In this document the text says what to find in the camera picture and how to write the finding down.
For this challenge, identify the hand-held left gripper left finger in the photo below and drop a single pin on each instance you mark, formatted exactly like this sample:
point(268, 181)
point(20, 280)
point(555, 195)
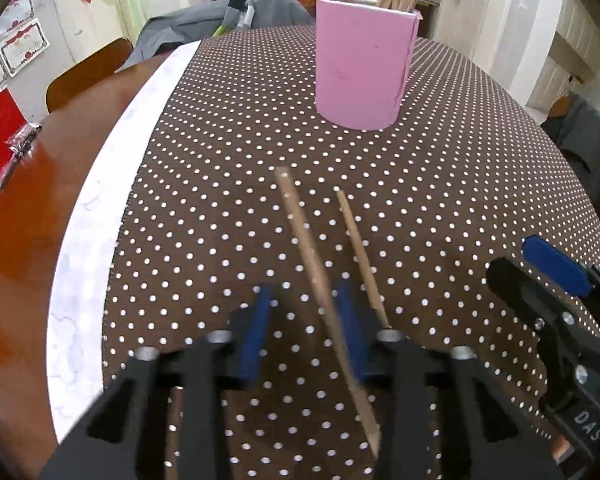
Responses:
point(255, 330)

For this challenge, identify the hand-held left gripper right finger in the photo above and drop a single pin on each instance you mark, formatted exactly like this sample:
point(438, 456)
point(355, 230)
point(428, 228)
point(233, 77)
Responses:
point(352, 330)

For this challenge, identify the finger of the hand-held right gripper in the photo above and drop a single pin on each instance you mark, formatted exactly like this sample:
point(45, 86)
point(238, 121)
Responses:
point(555, 265)
point(515, 285)

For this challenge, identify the wooden chopstick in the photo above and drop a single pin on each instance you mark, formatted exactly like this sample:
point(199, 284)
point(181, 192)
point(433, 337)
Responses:
point(360, 250)
point(305, 240)

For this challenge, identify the pink cup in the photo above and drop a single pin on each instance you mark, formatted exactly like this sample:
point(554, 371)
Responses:
point(360, 70)

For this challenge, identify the person's right hand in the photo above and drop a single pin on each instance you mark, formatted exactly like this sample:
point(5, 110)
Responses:
point(561, 447)

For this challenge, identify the brown polka dot tablecloth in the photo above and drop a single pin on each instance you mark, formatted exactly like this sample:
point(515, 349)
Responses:
point(205, 210)

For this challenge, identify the dark grey jacket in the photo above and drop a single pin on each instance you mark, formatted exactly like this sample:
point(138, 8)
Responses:
point(585, 135)

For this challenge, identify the white printed cloth strip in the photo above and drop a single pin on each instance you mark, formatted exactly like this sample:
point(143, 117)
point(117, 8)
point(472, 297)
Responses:
point(105, 185)

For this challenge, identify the white wardrobe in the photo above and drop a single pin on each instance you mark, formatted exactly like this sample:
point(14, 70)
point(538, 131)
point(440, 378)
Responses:
point(565, 35)

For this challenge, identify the shiny foil wrapper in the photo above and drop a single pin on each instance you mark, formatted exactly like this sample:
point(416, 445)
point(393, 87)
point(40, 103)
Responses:
point(25, 140)

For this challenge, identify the wooden chair back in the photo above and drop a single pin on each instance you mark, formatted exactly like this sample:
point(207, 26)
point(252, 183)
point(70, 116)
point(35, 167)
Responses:
point(85, 75)

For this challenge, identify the red box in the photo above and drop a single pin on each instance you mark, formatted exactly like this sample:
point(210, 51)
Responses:
point(0, 145)

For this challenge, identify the grey cloth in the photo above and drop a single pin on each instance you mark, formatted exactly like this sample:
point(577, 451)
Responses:
point(190, 20)

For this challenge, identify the group of wall certificates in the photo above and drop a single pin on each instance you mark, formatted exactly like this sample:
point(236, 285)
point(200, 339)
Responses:
point(22, 45)

